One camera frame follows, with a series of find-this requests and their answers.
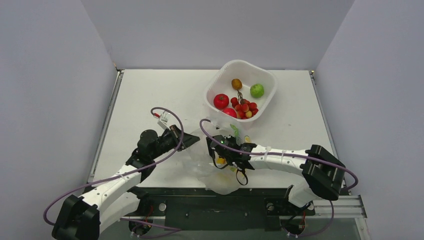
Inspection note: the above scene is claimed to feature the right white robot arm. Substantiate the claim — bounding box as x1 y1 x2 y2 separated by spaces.
206 135 346 214

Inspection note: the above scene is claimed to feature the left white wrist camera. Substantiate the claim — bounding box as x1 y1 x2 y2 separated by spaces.
153 111 171 131

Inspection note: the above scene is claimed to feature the purple cable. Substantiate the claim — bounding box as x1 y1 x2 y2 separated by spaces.
43 106 185 227
199 118 359 191

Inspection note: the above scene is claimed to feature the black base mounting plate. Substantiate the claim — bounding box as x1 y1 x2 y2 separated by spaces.
128 187 316 231

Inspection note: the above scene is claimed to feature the green fake apple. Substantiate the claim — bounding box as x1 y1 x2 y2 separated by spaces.
249 83 265 99

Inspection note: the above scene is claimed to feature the red fake apple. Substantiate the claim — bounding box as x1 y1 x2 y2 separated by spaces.
222 107 238 118

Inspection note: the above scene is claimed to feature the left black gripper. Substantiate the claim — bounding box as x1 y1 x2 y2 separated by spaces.
150 124 200 160

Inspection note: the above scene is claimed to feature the white plastic basket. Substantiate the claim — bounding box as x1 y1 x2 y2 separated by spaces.
203 59 278 130

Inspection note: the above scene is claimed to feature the brown fake kiwi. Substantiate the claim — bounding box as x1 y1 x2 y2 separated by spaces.
231 78 243 91

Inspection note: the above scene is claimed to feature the yellow fake banana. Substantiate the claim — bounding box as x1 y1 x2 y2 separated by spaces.
215 157 227 165

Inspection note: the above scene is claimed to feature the red fake tomato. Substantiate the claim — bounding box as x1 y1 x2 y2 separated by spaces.
213 93 230 110

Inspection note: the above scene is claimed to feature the red fake grape bunch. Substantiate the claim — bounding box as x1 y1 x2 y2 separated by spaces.
229 92 259 120

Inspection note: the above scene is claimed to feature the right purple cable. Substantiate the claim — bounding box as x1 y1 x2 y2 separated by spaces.
199 118 359 191

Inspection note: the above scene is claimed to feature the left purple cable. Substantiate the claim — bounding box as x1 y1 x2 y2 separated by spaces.
43 106 185 227

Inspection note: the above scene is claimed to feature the clear plastic bag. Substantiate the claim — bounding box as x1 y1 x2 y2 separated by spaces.
182 113 250 195

